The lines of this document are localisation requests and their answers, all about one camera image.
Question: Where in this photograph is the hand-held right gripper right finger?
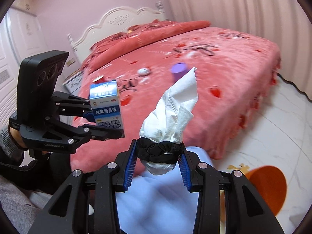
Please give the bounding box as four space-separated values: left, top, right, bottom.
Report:
178 150 287 234

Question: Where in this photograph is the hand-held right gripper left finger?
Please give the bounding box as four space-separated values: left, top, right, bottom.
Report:
27 139 137 234

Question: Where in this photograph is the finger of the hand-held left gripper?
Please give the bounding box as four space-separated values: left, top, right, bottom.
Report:
50 91 98 123
77 124 125 141

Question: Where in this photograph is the small blue white medicine box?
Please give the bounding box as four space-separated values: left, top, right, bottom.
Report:
89 80 126 139

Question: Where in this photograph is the black scrunchie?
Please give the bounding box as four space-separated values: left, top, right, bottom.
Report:
135 136 187 164

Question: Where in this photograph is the white black sock toy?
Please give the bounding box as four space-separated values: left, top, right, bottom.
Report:
139 67 199 176

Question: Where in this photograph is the orange bin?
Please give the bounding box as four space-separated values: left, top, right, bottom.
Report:
245 165 287 216

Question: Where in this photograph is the person's left forearm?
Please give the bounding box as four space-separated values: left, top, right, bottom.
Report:
0 127 71 195

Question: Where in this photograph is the person's left hand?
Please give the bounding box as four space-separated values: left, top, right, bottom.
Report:
9 126 28 150

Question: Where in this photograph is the white wardrobe door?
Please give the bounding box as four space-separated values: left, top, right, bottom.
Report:
0 6 49 117

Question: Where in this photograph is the white nightstand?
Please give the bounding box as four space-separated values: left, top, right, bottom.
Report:
63 68 84 93

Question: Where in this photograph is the light blue clothing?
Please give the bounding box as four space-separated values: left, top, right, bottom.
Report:
114 146 220 234

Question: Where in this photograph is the yellow paper scrap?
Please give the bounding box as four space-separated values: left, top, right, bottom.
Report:
227 163 250 173

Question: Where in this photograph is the white bed headboard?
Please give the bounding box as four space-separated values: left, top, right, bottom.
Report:
67 1 166 61

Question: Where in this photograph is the purple cup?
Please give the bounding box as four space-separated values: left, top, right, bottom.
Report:
171 63 189 81

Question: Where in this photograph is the pink printed pillow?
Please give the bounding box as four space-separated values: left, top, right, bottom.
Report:
127 24 152 33

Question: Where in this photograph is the pink heart print blanket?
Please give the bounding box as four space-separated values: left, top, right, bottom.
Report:
69 26 281 176

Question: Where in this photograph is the grey clothing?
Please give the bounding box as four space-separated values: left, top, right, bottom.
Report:
0 175 61 234

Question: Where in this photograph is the pink curtain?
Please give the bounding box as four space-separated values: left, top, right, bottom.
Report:
161 0 312 98

